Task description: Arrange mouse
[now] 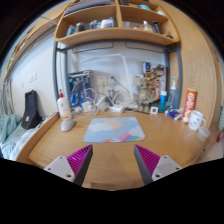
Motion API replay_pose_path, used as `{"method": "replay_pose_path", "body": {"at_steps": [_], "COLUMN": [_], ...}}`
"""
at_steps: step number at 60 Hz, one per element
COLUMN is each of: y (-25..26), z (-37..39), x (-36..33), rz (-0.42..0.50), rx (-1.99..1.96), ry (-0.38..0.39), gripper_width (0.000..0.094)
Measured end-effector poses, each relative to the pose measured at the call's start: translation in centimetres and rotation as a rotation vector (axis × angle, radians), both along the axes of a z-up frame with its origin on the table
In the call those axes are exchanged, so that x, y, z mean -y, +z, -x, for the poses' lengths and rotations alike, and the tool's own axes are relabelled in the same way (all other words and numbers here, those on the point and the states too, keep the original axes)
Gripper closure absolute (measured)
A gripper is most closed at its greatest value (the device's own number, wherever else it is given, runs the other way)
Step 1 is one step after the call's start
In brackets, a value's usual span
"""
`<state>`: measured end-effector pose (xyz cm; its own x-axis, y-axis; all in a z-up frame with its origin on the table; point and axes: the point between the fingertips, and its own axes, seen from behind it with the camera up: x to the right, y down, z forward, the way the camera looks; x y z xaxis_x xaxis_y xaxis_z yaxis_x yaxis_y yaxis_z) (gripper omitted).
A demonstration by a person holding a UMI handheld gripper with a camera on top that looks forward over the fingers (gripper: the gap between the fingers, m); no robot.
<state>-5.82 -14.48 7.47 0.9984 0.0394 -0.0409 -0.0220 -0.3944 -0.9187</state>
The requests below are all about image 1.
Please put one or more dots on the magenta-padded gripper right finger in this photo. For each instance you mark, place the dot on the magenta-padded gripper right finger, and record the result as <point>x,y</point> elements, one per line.
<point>148,161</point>

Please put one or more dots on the blue snack packet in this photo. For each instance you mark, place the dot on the blue snack packet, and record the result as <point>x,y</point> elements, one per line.
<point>174,114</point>

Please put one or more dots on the white power strip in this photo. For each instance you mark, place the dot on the white power strip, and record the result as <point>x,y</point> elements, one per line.
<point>101,104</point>

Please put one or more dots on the beige robot figurine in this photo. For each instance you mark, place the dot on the beige robot figurine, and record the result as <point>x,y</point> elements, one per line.
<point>146,95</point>

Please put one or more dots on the pastel cloud print mouse pad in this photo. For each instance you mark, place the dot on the pastel cloud print mouse pad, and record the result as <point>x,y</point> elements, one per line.
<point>114,130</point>

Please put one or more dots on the translucent plastic cup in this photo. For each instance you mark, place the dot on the translucent plastic cup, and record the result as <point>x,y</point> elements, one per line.
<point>203,133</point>

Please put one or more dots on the white wall switch plate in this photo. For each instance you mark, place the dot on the white wall switch plate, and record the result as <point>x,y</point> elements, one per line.
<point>32,77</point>

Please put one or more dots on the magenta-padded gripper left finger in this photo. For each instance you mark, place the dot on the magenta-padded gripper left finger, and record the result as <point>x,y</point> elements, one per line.
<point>77,161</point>

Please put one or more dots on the wooden shelf unit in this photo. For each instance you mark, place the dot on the wooden shelf unit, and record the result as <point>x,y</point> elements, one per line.
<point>116,33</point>

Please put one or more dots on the blue tube with white cap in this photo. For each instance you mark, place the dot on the blue tube with white cap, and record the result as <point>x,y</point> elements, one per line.
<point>163,101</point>

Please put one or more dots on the white mug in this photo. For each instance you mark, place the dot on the white mug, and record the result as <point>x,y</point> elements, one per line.
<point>195,120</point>

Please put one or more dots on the robot model kit box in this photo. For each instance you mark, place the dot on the robot model kit box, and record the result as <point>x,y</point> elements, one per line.
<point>80,86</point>

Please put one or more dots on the grey metal shelf frame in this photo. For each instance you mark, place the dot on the grey metal shelf frame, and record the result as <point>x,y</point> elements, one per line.
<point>54,73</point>

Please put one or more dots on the red chips can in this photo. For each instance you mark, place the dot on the red chips can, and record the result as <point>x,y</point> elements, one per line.
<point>189,105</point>

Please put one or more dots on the white red-capped lotion bottle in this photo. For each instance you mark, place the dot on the white red-capped lotion bottle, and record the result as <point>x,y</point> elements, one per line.
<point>64,106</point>

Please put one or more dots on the teal blanket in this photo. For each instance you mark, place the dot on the teal blanket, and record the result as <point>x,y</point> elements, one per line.
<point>9,126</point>

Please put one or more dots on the white desk lamp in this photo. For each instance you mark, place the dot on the white desk lamp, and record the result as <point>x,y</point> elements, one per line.
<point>126,71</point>

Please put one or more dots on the grey computer mouse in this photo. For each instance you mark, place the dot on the grey computer mouse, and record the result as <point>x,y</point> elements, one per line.
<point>68,125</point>

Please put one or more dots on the white charger block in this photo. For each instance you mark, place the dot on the white charger block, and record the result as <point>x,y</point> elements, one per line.
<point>87,106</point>

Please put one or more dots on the blue spray bottle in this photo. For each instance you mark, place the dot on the blue spray bottle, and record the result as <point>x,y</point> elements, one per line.
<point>172,95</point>

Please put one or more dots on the black bag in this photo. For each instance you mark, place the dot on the black bag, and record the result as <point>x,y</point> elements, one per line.
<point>30,111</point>

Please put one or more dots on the small white cube clock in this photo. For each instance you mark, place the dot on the small white cube clock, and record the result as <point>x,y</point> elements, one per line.
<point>154,110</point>

